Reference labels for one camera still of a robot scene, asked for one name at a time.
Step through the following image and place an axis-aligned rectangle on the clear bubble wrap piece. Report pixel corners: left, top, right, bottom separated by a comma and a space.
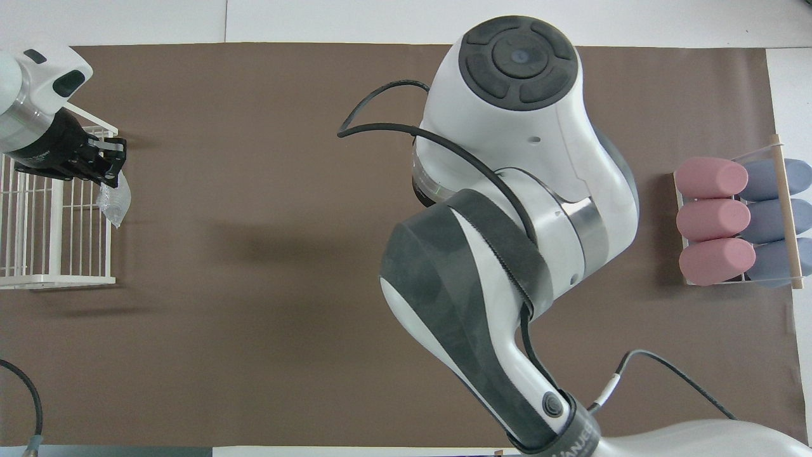
95, 173, 133, 229

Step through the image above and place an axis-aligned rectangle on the white wire dish rack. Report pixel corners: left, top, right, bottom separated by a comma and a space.
0, 105, 119, 291

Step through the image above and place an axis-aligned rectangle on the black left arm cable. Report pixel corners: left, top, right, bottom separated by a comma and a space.
0, 359, 45, 457

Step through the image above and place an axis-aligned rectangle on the pink plastic cup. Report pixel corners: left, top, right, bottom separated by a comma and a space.
679, 238, 757, 286
674, 157, 749, 199
676, 199, 751, 242

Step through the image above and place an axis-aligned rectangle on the blue plastic cup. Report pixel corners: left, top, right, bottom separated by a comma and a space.
739, 159, 812, 201
745, 237, 812, 288
739, 199, 812, 244

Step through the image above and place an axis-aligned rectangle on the brown table mat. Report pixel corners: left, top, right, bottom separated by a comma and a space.
0, 43, 809, 448

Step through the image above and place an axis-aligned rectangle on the white cup rack wooden bar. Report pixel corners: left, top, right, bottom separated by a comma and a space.
674, 133, 805, 291

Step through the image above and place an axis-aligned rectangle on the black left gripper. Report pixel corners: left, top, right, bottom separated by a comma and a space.
14, 108, 128, 189

